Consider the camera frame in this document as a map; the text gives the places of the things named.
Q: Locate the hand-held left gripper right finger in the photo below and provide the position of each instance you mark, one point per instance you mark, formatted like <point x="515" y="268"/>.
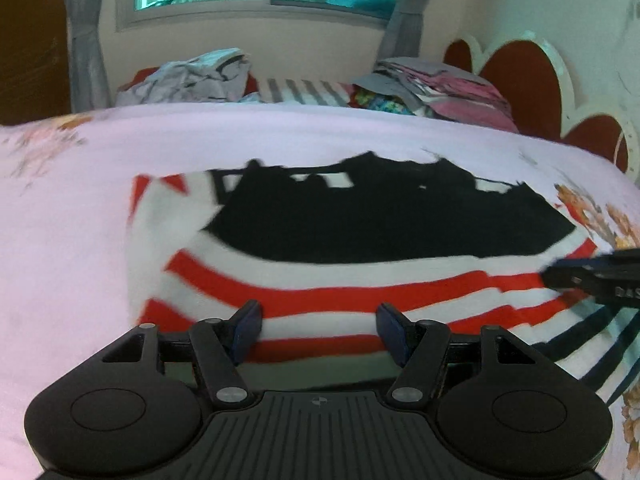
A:
<point x="392" y="332"/>

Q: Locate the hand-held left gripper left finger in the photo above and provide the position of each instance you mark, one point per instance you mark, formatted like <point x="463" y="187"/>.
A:
<point x="247" y="330"/>

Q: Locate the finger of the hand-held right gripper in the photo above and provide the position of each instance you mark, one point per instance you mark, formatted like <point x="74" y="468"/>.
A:
<point x="565" y="277"/>
<point x="595" y="260"/>

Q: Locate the striped knit sweater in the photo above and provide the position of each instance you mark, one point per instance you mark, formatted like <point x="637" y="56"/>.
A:
<point x="350" y="280"/>

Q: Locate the stack of folded clothes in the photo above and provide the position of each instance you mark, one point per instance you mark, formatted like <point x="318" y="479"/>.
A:
<point x="450" y="95"/>

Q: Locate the pile of crumpled clothes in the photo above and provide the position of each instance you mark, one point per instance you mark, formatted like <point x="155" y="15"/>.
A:
<point x="195" y="77"/>

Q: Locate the pink floral bedsheet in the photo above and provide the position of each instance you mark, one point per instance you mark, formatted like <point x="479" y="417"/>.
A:
<point x="65" y="260"/>

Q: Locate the red and white headboard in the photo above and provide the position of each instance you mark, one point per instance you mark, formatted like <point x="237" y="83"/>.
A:
<point x="515" y="80"/>

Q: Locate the grey white striped cloth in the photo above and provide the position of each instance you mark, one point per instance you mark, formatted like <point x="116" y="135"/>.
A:
<point x="305" y="91"/>

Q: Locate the grey curtain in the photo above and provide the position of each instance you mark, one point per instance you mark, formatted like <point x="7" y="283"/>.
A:
<point x="85" y="35"/>
<point x="407" y="15"/>

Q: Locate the teal cloth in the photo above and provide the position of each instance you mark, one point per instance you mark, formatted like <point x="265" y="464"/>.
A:
<point x="360" y="4"/>

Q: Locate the brown wooden wardrobe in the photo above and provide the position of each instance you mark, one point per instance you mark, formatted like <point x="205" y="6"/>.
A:
<point x="30" y="45"/>

